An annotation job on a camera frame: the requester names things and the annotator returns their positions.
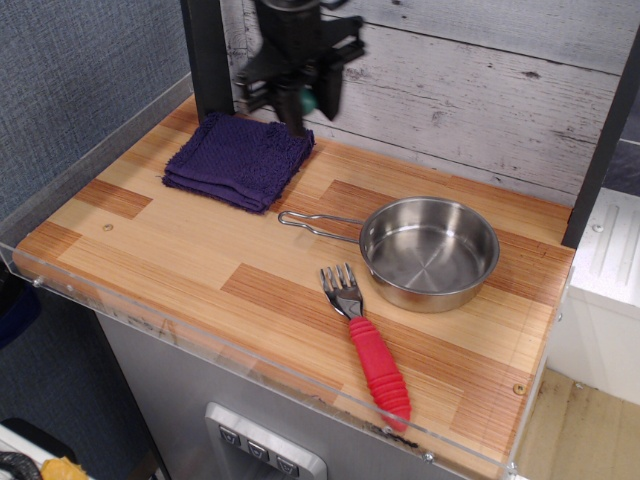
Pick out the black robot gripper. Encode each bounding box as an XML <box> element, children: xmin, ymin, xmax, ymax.
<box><xmin>236</xmin><ymin>1</ymin><xmax>365</xmax><ymax>137</ymax></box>

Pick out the green toy cucumber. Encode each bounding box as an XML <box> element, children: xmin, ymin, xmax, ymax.
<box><xmin>300</xmin><ymin>86</ymin><xmax>319</xmax><ymax>116</ymax></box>

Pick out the stainless steel pot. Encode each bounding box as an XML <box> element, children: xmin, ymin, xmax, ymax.
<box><xmin>278</xmin><ymin>196</ymin><xmax>500</xmax><ymax>313</ymax></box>

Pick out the purple folded cloth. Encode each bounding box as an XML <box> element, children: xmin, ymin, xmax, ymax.
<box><xmin>162</xmin><ymin>112</ymin><xmax>315</xmax><ymax>214</ymax></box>

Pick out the clear acrylic guard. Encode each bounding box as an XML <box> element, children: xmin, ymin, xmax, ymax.
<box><xmin>1</xmin><ymin>78</ymin><xmax>573</xmax><ymax>461</ymax></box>

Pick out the grey toy fridge cabinet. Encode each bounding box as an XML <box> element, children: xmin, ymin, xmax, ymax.
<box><xmin>99</xmin><ymin>315</ymin><xmax>518</xmax><ymax>479</ymax></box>

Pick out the silver dispenser button panel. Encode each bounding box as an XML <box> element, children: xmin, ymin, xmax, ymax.
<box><xmin>205</xmin><ymin>402</ymin><xmax>328</xmax><ymax>480</ymax></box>

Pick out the white side cabinet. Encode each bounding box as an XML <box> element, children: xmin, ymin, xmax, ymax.
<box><xmin>547</xmin><ymin>188</ymin><xmax>639</xmax><ymax>404</ymax></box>

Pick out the black yellow object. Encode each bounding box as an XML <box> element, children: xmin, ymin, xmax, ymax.
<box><xmin>1</xmin><ymin>418</ymin><xmax>90</xmax><ymax>479</ymax></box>

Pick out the dark grey left post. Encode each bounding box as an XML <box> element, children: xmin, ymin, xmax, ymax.
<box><xmin>180</xmin><ymin>0</ymin><xmax>235</xmax><ymax>122</ymax></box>

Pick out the dark grey post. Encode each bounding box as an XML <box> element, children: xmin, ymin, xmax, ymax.
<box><xmin>561</xmin><ymin>31</ymin><xmax>639</xmax><ymax>249</ymax></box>
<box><xmin>180</xmin><ymin>0</ymin><xmax>235</xmax><ymax>122</ymax></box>

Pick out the red handled fork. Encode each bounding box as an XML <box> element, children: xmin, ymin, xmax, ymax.
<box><xmin>319</xmin><ymin>263</ymin><xmax>412</xmax><ymax>433</ymax></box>

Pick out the dark grey right post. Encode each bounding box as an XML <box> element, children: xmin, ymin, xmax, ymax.
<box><xmin>561</xmin><ymin>31</ymin><xmax>639</xmax><ymax>249</ymax></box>

